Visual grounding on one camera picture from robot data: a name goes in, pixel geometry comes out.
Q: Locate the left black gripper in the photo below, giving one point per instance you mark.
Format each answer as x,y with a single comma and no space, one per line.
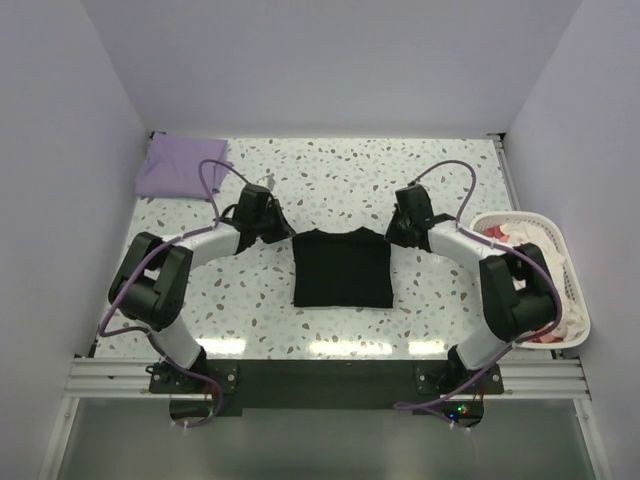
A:
282,230

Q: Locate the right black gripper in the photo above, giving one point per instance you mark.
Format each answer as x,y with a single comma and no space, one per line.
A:
391,234

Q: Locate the black t shirt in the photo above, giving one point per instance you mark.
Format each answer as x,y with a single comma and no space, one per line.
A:
351,269

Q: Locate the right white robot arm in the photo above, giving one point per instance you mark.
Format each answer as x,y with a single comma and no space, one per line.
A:
518,295

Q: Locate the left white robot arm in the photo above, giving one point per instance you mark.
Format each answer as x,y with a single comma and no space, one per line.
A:
149,287

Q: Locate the folded purple t shirt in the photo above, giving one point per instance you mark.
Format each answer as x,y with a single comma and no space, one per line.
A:
171,166

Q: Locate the white laundry basket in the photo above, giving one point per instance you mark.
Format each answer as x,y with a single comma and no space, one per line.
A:
555,270

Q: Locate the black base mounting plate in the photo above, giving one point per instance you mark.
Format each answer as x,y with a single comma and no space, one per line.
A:
298,384

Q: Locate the pink garment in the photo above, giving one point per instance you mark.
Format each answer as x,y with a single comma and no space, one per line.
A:
554,336

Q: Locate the white red print t shirt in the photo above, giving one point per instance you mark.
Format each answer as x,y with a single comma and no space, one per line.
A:
555,260

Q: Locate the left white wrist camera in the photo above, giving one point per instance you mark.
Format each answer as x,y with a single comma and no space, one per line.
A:
267,181

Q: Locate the aluminium frame rail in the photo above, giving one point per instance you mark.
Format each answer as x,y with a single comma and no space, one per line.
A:
122,378

